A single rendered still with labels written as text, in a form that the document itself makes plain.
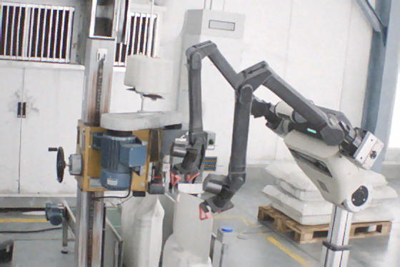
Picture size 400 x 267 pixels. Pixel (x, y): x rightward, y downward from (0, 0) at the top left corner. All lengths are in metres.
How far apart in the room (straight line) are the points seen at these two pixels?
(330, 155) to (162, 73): 0.83
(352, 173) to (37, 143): 3.69
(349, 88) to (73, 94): 4.38
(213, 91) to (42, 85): 2.18
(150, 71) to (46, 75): 2.92
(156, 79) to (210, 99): 4.10
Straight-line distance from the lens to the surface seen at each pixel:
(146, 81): 2.54
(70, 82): 5.42
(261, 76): 1.88
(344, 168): 2.31
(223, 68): 2.48
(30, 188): 5.56
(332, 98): 8.22
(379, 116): 8.32
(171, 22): 5.95
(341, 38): 8.22
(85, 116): 2.74
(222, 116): 6.71
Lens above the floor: 1.78
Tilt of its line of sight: 10 degrees down
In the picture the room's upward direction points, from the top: 6 degrees clockwise
